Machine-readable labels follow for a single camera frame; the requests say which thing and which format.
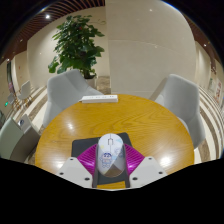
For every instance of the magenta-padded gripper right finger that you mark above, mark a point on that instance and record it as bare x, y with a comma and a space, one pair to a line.
140, 166

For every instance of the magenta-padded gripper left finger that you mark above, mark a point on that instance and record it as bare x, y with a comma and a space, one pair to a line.
83, 168

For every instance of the white computer mouse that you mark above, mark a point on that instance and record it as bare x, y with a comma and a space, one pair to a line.
110, 155

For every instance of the black mouse pad green lines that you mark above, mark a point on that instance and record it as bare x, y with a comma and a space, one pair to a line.
83, 144

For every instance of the white power strip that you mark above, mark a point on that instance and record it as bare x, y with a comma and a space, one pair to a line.
99, 98

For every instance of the grey shell chair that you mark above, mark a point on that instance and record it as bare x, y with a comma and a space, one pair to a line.
183, 103
64, 96
24, 90

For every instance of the green potted plant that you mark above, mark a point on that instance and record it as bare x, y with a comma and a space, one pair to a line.
77, 46

